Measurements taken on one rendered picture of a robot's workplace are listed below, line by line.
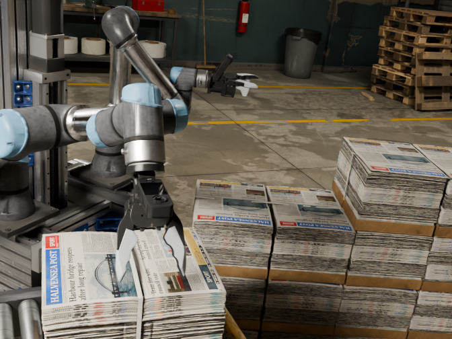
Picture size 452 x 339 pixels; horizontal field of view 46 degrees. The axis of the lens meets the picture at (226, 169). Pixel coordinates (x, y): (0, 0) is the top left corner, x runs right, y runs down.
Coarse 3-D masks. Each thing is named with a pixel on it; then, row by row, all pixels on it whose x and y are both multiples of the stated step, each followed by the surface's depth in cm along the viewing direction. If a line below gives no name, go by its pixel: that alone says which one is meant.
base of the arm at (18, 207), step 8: (0, 192) 171; (8, 192) 171; (16, 192) 172; (24, 192) 175; (0, 200) 172; (8, 200) 172; (16, 200) 173; (24, 200) 175; (32, 200) 182; (0, 208) 172; (8, 208) 173; (16, 208) 173; (24, 208) 175; (32, 208) 178; (0, 216) 172; (8, 216) 172; (16, 216) 173; (24, 216) 175
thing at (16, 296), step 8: (32, 288) 144; (40, 288) 145; (0, 296) 140; (8, 296) 140; (16, 296) 140; (24, 296) 141; (32, 296) 141; (40, 296) 142; (8, 304) 138; (16, 304) 139; (40, 304) 142; (16, 312) 140; (40, 312) 143; (16, 320) 141; (40, 320) 144; (16, 328) 142; (16, 336) 143
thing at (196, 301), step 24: (144, 240) 129; (192, 240) 131; (168, 264) 120; (192, 264) 121; (168, 288) 112; (192, 288) 113; (216, 288) 114; (168, 312) 111; (192, 312) 113; (216, 312) 114; (168, 336) 113; (192, 336) 116; (216, 336) 118
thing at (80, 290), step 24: (48, 240) 124; (72, 240) 124; (96, 240) 126; (48, 264) 115; (72, 264) 115; (96, 264) 117; (48, 288) 107; (72, 288) 108; (96, 288) 109; (120, 288) 110; (48, 312) 102; (72, 312) 104; (96, 312) 105; (120, 312) 107; (48, 336) 105; (72, 336) 106; (96, 336) 108; (120, 336) 110
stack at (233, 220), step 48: (240, 192) 212; (288, 192) 218; (240, 240) 190; (288, 240) 192; (336, 240) 192; (384, 240) 193; (432, 240) 194; (240, 288) 198; (288, 288) 199; (336, 288) 199; (384, 288) 201; (288, 336) 207; (336, 336) 208
